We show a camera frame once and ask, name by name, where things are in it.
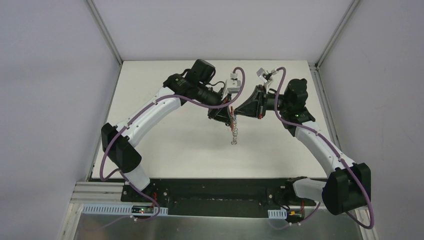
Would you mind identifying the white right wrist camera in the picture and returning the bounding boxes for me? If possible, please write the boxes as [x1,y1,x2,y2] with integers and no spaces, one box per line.
[256,68,278,87]

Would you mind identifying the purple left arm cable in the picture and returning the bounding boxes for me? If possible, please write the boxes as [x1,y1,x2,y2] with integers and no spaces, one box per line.
[99,66,247,223]

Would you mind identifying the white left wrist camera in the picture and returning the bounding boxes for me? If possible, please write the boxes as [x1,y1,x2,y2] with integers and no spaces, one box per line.
[221,72,242,100]

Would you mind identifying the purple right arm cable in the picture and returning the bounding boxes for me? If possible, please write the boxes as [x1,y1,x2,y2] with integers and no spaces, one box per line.
[273,66,376,231]

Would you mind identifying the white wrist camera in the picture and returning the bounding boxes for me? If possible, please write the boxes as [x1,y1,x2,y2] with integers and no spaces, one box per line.
[256,68,278,87]
[221,72,242,100]

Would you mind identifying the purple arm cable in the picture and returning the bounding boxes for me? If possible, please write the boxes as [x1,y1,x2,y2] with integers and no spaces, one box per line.
[273,66,376,231]
[99,66,247,223]

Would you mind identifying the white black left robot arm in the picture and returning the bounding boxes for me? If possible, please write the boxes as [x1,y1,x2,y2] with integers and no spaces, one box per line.
[100,59,243,203]

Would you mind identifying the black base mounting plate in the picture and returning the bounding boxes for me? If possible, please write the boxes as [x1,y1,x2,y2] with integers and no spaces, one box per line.
[120,178,316,218]

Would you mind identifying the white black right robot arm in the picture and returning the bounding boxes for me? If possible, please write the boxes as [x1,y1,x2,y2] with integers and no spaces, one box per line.
[234,78,372,215]

